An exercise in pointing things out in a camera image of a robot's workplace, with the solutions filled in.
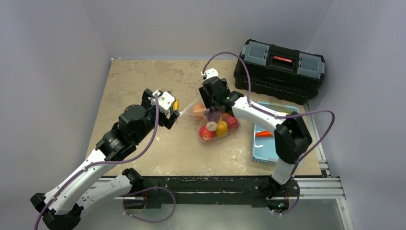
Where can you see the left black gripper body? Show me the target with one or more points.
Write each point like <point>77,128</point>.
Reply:
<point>150,109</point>

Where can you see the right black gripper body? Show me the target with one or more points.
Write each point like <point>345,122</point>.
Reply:
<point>211,99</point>

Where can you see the peach fruit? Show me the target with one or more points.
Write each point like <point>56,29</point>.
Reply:
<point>198,111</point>

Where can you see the purple red onion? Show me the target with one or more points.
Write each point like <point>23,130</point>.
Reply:
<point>213,115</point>

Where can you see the clear zip top bag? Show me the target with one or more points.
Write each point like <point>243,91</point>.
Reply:
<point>186,113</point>

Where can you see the red apple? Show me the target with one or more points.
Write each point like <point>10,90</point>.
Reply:
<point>206,135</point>

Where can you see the yellow bell pepper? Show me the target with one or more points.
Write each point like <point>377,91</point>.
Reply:
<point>222,129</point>

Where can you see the yellow lemon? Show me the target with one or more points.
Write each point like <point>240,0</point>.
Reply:
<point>211,126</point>

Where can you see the red bell pepper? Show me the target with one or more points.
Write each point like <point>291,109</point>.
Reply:
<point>232,123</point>

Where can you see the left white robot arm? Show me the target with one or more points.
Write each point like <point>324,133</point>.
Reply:
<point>63,207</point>

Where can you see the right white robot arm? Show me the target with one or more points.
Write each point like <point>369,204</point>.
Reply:
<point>291,136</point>

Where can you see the orange carrot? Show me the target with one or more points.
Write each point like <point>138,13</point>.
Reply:
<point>263,134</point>

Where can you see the light blue plastic basket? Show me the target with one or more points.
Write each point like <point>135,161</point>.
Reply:
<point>264,149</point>

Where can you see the black toolbox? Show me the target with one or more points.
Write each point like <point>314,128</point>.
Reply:
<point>287,74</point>

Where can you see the yellow handled screwdriver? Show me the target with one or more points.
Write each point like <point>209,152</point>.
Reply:
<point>176,105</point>

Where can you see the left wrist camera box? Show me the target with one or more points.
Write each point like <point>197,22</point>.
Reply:
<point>164,100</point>

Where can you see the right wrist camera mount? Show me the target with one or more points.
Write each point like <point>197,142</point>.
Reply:
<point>209,73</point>

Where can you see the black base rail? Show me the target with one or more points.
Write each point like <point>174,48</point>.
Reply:
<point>255,191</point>

